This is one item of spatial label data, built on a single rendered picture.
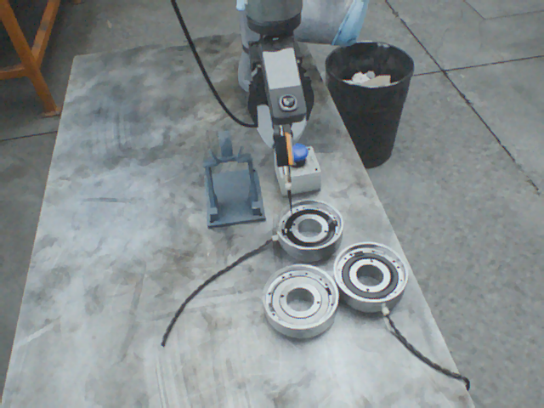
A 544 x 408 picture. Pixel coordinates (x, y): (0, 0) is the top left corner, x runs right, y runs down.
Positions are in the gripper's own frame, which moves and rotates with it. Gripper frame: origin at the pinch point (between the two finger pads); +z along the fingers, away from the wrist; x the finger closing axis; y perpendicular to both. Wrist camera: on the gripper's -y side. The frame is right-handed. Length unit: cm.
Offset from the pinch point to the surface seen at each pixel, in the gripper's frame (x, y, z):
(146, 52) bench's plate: 28, 60, 13
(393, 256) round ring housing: -13.5, -17.3, 9.9
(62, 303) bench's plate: 37.0, -15.2, 13.0
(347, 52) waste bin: -41, 117, 54
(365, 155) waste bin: -44, 88, 85
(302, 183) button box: -3.1, 1.3, 10.6
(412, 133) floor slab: -72, 108, 93
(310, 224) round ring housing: -2.9, -7.4, 11.8
